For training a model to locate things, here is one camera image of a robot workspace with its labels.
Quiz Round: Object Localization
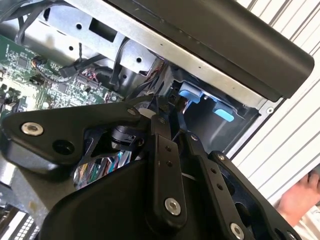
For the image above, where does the hard disk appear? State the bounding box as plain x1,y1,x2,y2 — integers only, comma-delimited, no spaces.
174,79,237,125

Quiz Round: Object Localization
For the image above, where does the person's bare hand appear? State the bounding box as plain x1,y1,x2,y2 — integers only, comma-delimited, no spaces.
273,168,320,226

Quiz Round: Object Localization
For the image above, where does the black disk wire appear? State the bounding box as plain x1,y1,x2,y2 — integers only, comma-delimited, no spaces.
128,94,172,118

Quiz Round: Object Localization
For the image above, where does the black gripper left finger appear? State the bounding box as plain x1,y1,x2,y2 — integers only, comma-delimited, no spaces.
0,99,189,231

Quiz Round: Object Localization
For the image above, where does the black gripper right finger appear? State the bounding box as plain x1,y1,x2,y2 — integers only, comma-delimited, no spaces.
170,104,304,240

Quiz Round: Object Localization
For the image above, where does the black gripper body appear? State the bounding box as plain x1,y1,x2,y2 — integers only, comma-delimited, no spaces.
41,149,276,240

